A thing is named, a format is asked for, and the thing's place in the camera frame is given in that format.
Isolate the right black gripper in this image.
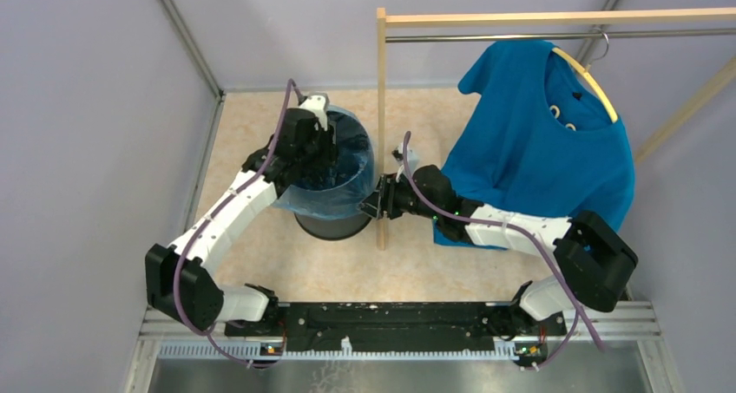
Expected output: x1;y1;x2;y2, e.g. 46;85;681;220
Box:
356;171;440;220

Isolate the blue plastic trash bag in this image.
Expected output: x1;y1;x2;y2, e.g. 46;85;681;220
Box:
273;105;376;220

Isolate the black cylindrical trash bin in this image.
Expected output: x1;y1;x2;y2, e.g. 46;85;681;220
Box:
294;210;371;241

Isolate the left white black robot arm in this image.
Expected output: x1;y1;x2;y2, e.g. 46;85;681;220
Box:
144;104;337;336

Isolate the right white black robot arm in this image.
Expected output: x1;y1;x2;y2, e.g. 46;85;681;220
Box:
358;165;638;334

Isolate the blue t-shirt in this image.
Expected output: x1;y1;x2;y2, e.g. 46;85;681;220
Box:
442;41;635;230

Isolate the wooden clothes rack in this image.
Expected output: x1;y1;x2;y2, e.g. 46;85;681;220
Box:
374;6;736;252

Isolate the yellow clothes hanger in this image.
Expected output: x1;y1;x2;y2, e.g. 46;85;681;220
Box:
551;47;620;123

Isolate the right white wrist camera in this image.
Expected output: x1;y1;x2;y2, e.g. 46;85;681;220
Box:
391;144;414;178

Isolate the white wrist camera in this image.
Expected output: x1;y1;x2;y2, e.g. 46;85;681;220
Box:
391;144;414;178
299;93;330;131

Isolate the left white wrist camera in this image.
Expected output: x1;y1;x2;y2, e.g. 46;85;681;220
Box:
299;93;330;131

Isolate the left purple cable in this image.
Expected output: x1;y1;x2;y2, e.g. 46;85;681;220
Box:
172;78;303;369

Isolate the purple cable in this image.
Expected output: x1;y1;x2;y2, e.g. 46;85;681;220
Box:
401;130;606;371
172;78;303;369

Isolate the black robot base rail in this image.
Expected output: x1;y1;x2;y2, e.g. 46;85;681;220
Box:
224;302;568;365

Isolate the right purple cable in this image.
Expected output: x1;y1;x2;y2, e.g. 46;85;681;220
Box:
401;130;606;371

